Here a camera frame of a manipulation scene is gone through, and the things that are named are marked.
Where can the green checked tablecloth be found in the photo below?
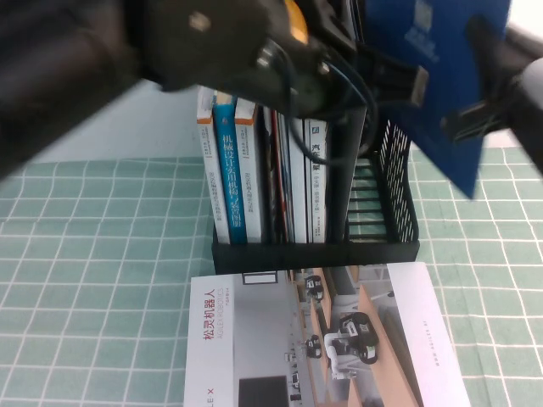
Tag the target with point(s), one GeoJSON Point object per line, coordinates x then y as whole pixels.
{"type": "Point", "coordinates": [106, 275]}

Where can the red spine magazine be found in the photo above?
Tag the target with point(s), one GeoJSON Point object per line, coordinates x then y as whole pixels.
{"type": "Point", "coordinates": [283, 191]}

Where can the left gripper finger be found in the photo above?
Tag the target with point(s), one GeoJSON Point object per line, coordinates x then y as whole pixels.
{"type": "Point", "coordinates": [399, 78]}

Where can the white AgileX robotics brochure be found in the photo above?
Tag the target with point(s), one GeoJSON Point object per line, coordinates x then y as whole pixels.
{"type": "Point", "coordinates": [263, 322]}

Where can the white curled cover magazine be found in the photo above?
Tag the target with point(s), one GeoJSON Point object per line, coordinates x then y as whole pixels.
{"type": "Point", "coordinates": [268, 178]}

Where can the white book with orange band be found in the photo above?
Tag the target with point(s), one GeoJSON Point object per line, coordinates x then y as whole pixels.
{"type": "Point", "coordinates": [211, 169]}
{"type": "Point", "coordinates": [251, 178]}

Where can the white automotive suspension book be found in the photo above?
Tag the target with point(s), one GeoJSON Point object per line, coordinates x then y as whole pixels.
{"type": "Point", "coordinates": [318, 195]}

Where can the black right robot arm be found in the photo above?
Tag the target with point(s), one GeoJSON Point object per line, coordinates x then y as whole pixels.
{"type": "Point", "coordinates": [535, 93]}

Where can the blue cover robot brochure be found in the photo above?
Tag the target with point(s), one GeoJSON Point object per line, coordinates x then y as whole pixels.
{"type": "Point", "coordinates": [441, 85]}

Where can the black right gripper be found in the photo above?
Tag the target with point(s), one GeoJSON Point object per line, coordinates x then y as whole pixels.
{"type": "Point", "coordinates": [515, 68]}

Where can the black mesh plastic book holder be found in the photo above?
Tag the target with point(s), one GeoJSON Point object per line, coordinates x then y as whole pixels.
{"type": "Point", "coordinates": [318, 256]}

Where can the blue spine mechanical design book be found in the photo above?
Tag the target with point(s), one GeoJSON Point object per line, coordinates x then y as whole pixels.
{"type": "Point", "coordinates": [232, 178]}

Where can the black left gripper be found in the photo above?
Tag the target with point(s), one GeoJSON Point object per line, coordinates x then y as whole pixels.
{"type": "Point", "coordinates": [254, 51]}

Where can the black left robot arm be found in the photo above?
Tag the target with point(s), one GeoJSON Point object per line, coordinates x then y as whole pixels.
{"type": "Point", "coordinates": [63, 76]}

